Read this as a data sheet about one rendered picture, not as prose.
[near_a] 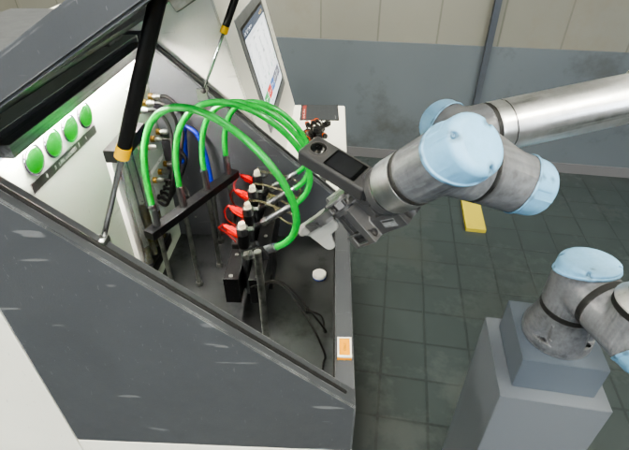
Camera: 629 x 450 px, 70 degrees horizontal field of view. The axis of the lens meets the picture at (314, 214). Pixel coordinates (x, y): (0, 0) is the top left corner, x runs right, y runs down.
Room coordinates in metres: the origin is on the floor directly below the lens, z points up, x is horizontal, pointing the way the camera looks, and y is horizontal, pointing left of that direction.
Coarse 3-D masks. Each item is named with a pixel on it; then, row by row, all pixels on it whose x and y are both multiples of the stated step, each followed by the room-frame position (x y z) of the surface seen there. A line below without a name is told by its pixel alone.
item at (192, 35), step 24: (216, 0) 1.22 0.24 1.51; (240, 0) 1.46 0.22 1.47; (264, 0) 1.85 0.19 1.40; (168, 24) 1.18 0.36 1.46; (192, 24) 1.18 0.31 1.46; (216, 24) 1.18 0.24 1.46; (168, 48) 1.18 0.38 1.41; (192, 48) 1.18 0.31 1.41; (240, 48) 1.29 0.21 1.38; (216, 72) 1.18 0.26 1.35; (240, 72) 1.20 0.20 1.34; (240, 96) 1.18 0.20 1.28; (288, 96) 1.79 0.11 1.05
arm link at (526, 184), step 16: (512, 144) 0.49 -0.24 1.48; (512, 160) 0.44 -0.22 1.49; (528, 160) 0.45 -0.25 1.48; (544, 160) 0.48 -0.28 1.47; (496, 176) 0.42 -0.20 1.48; (512, 176) 0.43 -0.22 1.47; (528, 176) 0.44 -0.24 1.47; (544, 176) 0.45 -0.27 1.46; (496, 192) 0.42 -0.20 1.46; (512, 192) 0.43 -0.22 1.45; (528, 192) 0.43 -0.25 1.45; (544, 192) 0.44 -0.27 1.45; (496, 208) 0.44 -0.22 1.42; (512, 208) 0.44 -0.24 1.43; (528, 208) 0.44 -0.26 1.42; (544, 208) 0.44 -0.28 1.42
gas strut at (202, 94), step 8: (232, 0) 1.14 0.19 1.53; (232, 8) 1.14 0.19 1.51; (232, 16) 1.14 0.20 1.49; (224, 24) 1.14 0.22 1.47; (224, 32) 1.14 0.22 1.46; (216, 48) 1.14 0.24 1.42; (216, 56) 1.14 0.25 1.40; (208, 72) 1.14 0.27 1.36; (208, 80) 1.14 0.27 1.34; (200, 96) 1.14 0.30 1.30
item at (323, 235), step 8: (304, 224) 0.56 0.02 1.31; (328, 224) 0.54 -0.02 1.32; (336, 224) 0.54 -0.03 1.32; (304, 232) 0.56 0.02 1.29; (312, 232) 0.56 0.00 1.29; (320, 232) 0.55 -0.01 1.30; (328, 232) 0.54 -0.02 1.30; (320, 240) 0.55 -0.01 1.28; (328, 240) 0.55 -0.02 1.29; (328, 248) 0.55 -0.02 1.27
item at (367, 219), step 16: (368, 176) 0.50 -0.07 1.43; (368, 192) 0.48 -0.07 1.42; (336, 208) 0.52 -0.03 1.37; (352, 208) 0.51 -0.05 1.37; (368, 208) 0.51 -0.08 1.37; (352, 224) 0.51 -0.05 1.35; (368, 224) 0.51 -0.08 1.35; (384, 224) 0.49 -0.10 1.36; (400, 224) 0.48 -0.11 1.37; (352, 240) 0.52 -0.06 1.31; (368, 240) 0.50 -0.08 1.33
